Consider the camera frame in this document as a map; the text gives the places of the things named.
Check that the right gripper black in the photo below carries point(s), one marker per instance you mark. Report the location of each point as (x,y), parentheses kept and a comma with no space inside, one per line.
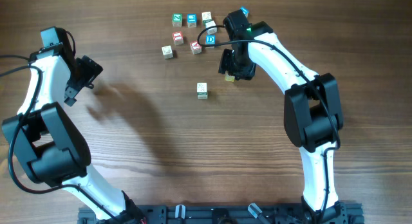
(224,66)

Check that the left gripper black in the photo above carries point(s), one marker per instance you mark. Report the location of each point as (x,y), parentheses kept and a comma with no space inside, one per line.
(92,69)

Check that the yellow sided picture block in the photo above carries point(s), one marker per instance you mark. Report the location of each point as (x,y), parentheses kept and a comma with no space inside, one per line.
(229,78)

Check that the white block teal side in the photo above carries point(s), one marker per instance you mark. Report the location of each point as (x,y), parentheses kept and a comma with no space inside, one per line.
(201,89)

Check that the wooden W block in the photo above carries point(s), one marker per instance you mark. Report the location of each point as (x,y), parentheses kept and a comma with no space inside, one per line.
(202,96)

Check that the blue D block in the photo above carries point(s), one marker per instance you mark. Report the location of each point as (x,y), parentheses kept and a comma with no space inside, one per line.
(210,41)

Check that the white block beside D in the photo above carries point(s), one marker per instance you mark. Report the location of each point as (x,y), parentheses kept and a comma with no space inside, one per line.
(211,27)

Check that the red A block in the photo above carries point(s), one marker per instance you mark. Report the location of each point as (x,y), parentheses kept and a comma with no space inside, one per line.
(195,47)

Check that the blue block far right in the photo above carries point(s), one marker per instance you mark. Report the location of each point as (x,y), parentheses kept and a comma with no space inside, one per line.
(245,11)

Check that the plain block green side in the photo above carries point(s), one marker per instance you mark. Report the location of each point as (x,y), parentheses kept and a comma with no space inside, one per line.
(206,17)

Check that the blue top block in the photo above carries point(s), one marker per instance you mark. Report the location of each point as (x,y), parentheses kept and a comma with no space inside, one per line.
(191,20)

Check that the red top block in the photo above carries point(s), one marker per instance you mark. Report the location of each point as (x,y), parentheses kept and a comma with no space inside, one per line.
(178,38)

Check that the plain block red side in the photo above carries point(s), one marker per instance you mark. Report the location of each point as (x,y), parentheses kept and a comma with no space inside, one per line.
(167,52)

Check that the green N block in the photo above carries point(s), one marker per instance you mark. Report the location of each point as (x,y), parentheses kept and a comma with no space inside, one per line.
(177,20)

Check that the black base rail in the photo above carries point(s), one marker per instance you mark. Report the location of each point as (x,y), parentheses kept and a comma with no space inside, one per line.
(281,213)

